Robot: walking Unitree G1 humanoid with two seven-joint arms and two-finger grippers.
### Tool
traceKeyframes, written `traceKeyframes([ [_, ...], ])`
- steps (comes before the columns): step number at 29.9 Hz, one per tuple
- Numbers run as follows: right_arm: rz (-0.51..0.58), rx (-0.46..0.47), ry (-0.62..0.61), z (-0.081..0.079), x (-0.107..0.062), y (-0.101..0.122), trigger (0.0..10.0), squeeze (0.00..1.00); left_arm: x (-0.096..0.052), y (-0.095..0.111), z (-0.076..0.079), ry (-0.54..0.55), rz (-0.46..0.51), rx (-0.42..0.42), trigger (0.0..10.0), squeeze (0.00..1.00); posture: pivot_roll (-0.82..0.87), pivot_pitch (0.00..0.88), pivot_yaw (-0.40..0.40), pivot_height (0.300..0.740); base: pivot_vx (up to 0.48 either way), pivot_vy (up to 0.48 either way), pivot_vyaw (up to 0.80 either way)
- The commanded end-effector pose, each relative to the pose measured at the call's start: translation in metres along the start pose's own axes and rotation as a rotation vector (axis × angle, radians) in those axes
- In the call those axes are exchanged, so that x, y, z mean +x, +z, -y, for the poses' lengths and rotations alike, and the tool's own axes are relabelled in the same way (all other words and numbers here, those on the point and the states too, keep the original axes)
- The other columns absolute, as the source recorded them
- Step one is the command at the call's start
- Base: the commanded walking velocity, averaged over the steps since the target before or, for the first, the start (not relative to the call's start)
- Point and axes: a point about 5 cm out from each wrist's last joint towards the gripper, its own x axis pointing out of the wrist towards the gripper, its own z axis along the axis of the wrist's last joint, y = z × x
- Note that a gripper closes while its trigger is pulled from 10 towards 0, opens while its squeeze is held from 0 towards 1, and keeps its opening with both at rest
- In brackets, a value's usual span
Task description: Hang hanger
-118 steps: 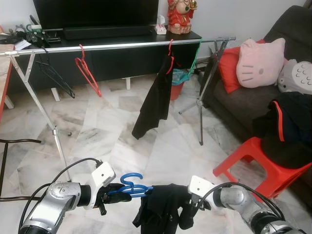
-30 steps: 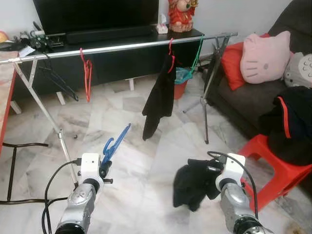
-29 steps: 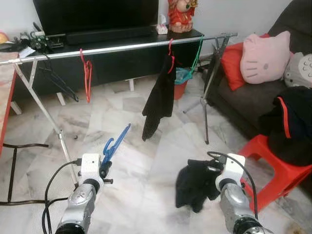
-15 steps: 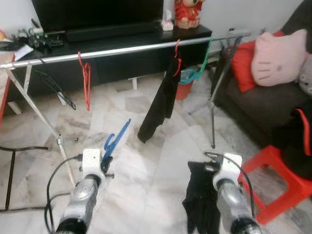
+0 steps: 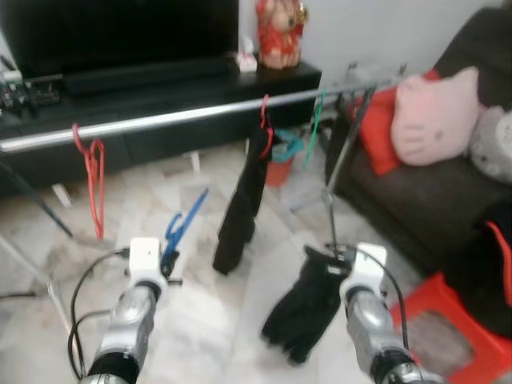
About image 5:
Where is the blue hanger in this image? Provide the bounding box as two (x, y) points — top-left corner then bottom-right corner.
(160, 188), (210, 277)

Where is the black garment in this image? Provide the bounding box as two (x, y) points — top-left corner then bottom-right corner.
(212, 128), (281, 275)
(260, 244), (353, 365)

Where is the green hanger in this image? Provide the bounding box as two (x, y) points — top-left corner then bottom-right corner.
(304, 90), (329, 169)

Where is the black hanger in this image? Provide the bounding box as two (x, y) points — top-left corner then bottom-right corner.
(0, 160), (73, 239)

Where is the dark grey fabric sofa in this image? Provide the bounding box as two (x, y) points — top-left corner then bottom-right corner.
(332, 8), (512, 277)

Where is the red bin with teal liner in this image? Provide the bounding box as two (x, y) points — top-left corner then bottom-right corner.
(268, 132), (305, 187)

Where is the red pillow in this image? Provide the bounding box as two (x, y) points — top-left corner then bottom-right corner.
(356, 70), (441, 177)

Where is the silver metal clothes rack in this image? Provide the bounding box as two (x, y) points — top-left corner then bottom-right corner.
(0, 62), (409, 337)

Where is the dark clothes pile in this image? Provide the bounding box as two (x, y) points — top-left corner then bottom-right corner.
(444, 196), (512, 337)

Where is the red plastic stool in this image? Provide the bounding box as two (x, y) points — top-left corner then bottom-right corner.
(392, 272), (512, 384)

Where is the black television cabinet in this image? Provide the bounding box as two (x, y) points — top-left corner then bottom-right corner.
(0, 62), (323, 197)

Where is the pink cat face pillow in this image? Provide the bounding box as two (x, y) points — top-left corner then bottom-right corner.
(390, 66), (481, 167)

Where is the black soundbar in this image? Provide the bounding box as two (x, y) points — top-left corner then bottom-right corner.
(62, 56), (239, 97)

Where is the grey round creature pillow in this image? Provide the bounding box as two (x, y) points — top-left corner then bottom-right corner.
(468, 104), (512, 181)

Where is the white tissue holder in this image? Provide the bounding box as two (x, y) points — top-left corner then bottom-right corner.
(236, 52), (258, 73)

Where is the red figurine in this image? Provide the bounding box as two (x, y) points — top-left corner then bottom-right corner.
(256, 0), (309, 70)

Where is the black television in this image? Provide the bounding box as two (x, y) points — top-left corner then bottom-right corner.
(0, 0), (239, 81)

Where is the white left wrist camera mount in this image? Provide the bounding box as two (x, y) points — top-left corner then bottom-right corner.
(128, 238), (163, 289)

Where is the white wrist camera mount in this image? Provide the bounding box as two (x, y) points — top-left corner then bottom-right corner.
(128, 238), (163, 289)
(342, 242), (389, 301)

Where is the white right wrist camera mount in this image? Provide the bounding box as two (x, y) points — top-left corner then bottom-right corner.
(342, 242), (389, 301)

